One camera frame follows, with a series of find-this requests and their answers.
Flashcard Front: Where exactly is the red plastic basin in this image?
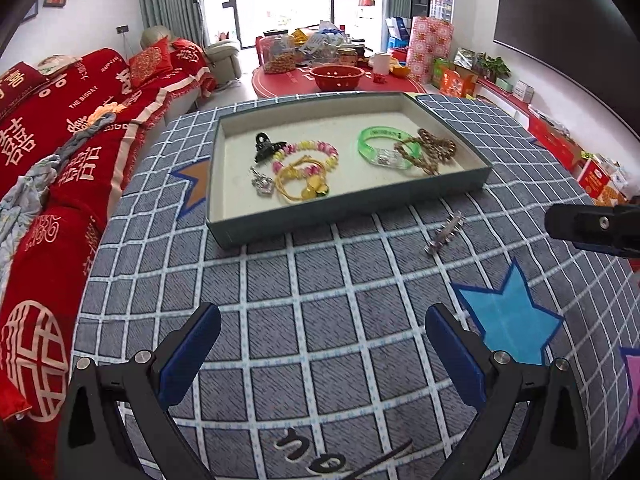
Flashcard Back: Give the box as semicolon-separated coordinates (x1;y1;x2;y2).
310;64;366;92

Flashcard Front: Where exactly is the silver heart pendant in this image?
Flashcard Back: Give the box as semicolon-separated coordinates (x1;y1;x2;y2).
250;166;274;197

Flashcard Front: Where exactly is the green potted plant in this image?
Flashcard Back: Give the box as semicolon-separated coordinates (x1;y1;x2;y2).
475;52;511;84

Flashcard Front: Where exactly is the clear snack jar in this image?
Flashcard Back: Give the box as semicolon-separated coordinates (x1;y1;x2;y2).
259;34;296;75

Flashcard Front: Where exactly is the pink floral gift box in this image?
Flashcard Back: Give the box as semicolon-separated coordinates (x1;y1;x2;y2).
407;16;454;84

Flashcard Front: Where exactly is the red embroidered cushion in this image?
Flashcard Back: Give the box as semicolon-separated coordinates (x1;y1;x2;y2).
129;37;172;88

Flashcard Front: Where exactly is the braided brown rope bracelet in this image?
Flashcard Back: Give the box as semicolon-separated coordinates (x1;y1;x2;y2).
416;128;459;165

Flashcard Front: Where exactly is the red round table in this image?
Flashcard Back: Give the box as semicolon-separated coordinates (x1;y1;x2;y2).
252;66;427;99

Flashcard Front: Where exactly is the yellow hair tie with beads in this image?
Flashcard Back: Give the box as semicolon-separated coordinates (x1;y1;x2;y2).
273;155;331;204

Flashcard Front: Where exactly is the blue grey checked tablecloth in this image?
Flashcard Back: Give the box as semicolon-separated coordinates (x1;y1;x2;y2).
73;96;639;479

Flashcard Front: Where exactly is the red sofa with cover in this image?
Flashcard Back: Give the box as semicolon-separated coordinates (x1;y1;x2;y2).
1;37;215;479

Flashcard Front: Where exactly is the green translucent bangle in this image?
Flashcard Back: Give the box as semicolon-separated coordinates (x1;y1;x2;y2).
357;126;422;170

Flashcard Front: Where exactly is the silver metal hair clip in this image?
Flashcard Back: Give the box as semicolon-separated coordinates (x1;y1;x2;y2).
424;211;464;256

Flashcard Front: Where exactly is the pink yellow beaded bracelet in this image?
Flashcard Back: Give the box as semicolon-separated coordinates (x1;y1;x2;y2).
271;140;341;181

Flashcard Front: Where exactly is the dark green tray box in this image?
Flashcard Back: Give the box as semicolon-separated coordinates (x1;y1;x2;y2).
206;92;491;248

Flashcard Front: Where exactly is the grey floral blanket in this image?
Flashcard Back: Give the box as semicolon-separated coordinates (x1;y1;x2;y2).
1;112;116;290

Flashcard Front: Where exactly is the white mug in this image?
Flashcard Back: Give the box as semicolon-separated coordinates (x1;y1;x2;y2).
370;52;390;76

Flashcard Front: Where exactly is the black hair claw clip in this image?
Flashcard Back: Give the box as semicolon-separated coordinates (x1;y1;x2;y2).
254;132;286;164

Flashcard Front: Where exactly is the brown wooden bead bracelet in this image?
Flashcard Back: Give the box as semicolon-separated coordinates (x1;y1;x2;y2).
392;138;442;177

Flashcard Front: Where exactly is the beige armchair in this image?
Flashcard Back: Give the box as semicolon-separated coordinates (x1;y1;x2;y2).
140;25;242;90

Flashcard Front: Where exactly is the black wall television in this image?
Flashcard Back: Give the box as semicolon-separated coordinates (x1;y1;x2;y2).
494;0;639;132

